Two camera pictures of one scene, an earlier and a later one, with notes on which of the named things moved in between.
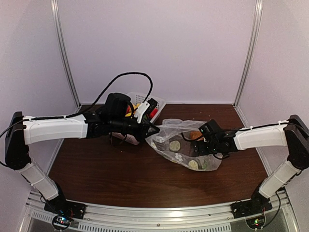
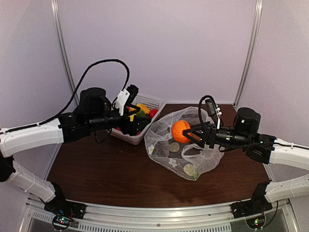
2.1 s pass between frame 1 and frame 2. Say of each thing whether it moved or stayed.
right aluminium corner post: stayed
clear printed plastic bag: moved
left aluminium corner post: stayed
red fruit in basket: stayed
